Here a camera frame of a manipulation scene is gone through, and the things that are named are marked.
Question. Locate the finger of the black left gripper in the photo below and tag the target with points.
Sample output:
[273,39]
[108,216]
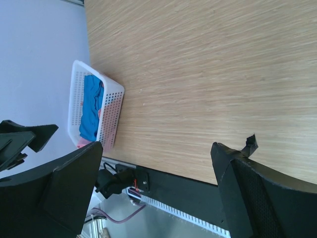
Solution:
[14,138]

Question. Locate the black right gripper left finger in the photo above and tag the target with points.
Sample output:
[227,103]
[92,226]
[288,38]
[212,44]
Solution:
[51,200]

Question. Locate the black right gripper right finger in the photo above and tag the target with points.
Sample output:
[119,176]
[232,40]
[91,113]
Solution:
[260,202]

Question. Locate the blue t shirt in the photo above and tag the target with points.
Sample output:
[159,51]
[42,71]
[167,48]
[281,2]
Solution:
[92,104]

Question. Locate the white perforated plastic basket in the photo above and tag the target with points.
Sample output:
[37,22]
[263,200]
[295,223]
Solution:
[76,96]

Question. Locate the pink t shirt in basket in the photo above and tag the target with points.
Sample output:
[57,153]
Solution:
[109,116]

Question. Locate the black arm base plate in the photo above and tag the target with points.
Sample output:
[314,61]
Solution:
[196,198]

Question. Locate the white slotted cable duct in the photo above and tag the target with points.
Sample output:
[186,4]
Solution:
[180,214]

